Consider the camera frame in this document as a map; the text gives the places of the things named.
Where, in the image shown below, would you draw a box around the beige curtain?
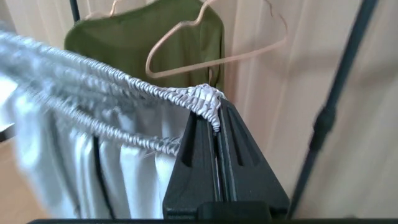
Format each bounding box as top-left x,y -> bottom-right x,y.
0,0 -> 398,219

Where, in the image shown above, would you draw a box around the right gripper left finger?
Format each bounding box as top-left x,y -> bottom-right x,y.
162,110 -> 221,219

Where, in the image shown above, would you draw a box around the pink clothes hanger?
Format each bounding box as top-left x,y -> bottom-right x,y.
83,0 -> 123,21
145,0 -> 289,80

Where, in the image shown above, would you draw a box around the pale grey shorts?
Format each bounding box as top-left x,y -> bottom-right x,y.
0,30 -> 227,219

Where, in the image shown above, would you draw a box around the black clothes rack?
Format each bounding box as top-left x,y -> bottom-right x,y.
68,0 -> 379,219

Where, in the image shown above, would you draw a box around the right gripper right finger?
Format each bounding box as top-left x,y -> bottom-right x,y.
217,98 -> 290,219

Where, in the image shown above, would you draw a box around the green long-sleeved shirt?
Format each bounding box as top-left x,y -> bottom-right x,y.
63,0 -> 226,91

